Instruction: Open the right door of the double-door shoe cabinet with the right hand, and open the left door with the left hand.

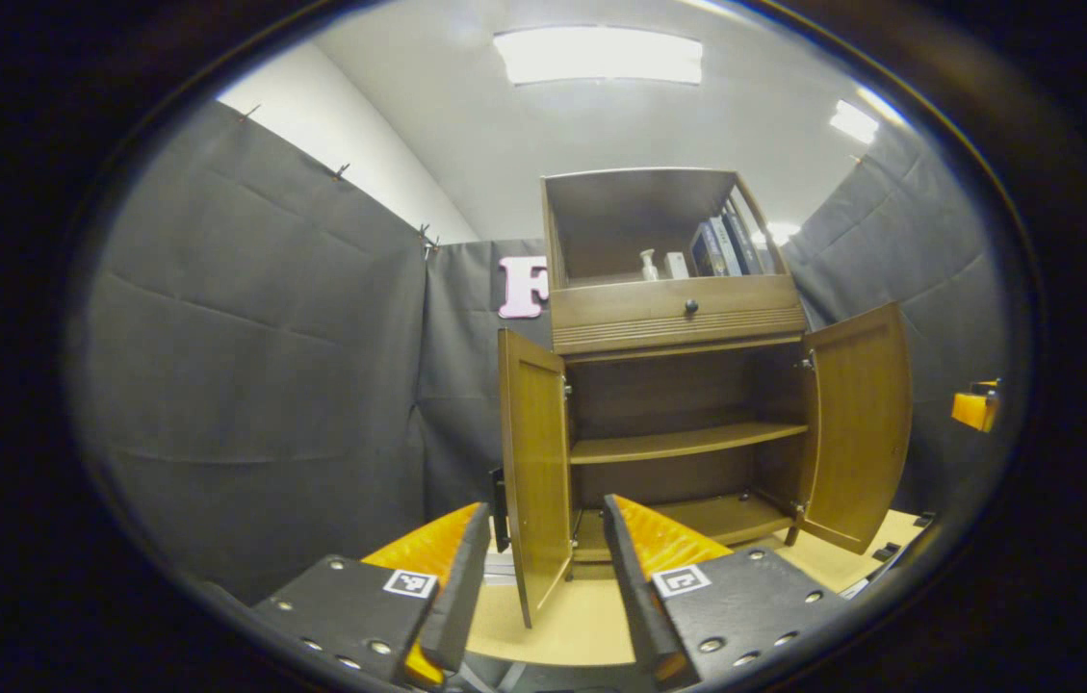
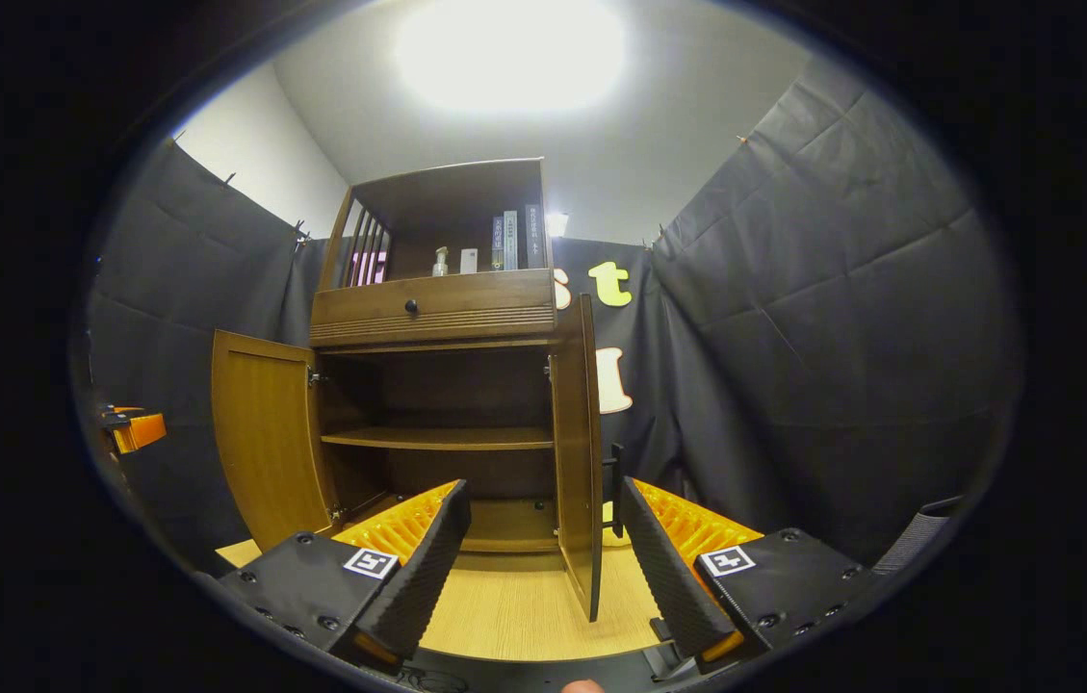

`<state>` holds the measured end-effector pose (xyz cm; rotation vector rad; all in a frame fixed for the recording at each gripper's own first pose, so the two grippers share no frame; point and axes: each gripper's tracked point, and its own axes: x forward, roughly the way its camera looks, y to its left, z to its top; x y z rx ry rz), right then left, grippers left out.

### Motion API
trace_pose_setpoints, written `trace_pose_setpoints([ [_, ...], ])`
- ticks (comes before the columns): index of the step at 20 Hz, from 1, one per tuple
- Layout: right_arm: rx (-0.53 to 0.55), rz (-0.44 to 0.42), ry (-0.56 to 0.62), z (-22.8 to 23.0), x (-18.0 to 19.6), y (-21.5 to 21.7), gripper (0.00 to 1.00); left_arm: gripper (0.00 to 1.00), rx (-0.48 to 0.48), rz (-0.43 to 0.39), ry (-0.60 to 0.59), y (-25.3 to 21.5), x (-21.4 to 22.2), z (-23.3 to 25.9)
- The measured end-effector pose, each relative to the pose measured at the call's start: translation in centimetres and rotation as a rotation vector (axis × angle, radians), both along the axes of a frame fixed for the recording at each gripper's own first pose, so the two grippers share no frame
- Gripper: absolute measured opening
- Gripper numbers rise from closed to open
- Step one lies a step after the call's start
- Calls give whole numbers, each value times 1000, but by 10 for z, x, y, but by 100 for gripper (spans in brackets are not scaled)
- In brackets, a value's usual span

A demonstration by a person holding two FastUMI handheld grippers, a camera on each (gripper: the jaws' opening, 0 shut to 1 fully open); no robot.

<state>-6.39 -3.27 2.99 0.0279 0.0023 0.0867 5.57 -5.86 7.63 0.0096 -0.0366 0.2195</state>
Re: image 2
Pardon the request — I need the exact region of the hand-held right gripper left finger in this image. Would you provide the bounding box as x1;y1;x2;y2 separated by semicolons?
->
218;478;473;670

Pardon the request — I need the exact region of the large ceiling light panel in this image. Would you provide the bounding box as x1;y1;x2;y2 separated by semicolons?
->
394;0;629;115

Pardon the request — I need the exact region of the black backdrop cloth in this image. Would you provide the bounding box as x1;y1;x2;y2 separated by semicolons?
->
81;53;1025;569

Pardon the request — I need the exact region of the wooden inner shelf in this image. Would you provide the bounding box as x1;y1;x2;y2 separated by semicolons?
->
320;426;556;452

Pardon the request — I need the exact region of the black door handle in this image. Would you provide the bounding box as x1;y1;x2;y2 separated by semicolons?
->
604;442;627;539

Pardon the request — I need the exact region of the wooden double-door shoe cabinet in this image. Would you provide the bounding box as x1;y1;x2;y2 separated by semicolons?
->
310;157;602;554

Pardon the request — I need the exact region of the wooden cabinet drawer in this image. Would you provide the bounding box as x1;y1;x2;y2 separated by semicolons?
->
310;269;558;348

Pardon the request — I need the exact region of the wooden shoe cabinet door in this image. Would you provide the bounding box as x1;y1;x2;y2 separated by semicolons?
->
211;329;342;552
548;294;605;623

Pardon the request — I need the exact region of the grey ribbed strap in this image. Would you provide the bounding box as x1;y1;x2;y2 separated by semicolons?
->
873;495;968;577

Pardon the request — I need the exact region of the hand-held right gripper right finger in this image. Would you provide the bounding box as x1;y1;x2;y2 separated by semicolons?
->
618;475;876;665

